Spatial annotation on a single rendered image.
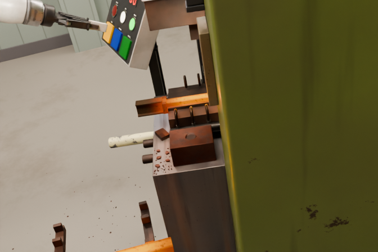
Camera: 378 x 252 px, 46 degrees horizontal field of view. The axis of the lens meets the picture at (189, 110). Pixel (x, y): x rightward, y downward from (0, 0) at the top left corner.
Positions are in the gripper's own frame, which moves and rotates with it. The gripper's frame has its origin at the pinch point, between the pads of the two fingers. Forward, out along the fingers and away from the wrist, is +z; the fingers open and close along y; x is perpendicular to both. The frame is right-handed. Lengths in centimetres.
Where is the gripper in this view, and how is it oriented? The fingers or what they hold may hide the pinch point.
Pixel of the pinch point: (97, 26)
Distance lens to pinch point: 168.0
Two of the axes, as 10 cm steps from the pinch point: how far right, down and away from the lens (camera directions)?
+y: 4.6, 4.3, -7.7
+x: 3.1, -9.0, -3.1
